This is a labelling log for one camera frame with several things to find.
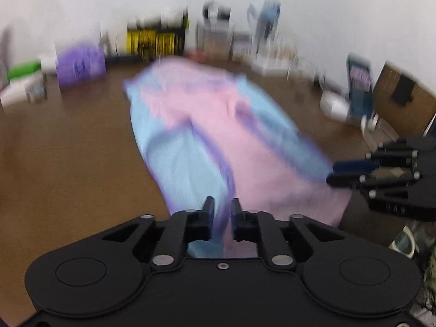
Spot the purple tissue pack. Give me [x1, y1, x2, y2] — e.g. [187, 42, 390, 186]
[56, 43, 107, 89]

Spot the blue water bottle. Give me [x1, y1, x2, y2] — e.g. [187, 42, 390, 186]
[248, 0, 281, 53]

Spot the smartphone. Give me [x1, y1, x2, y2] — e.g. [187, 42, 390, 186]
[346, 53, 375, 123]

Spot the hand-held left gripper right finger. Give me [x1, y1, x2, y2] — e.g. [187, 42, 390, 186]
[231, 198, 344, 270]

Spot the smartwatch on stand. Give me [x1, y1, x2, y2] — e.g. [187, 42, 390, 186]
[202, 1, 232, 24]

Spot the wooden chair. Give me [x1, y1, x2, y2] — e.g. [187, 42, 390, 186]
[372, 60, 436, 137]

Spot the white power strip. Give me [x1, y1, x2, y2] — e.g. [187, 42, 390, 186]
[250, 27, 300, 75]

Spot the black cloth on chair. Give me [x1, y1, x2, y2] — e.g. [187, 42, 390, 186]
[392, 75, 416, 107]

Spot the yellow and black carton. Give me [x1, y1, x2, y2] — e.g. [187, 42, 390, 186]
[126, 7, 189, 57]

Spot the pink and blue mesh vest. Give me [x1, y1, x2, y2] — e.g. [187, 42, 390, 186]
[123, 57, 353, 259]

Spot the white power bank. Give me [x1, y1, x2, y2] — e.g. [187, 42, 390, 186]
[319, 90, 351, 121]

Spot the green box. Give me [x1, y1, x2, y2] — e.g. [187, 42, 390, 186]
[7, 60, 41, 80]

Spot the clear food container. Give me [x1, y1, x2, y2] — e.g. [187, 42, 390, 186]
[196, 24, 235, 58]

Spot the white phone cable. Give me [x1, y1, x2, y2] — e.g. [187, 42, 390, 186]
[361, 114, 399, 150]

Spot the black cylindrical object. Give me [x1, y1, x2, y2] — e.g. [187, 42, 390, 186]
[104, 54, 147, 65]

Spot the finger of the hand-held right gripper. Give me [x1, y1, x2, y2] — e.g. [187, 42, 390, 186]
[326, 170, 420, 198]
[332, 139, 420, 175]

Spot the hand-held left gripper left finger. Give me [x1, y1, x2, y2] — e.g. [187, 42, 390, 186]
[99, 196, 216, 270]

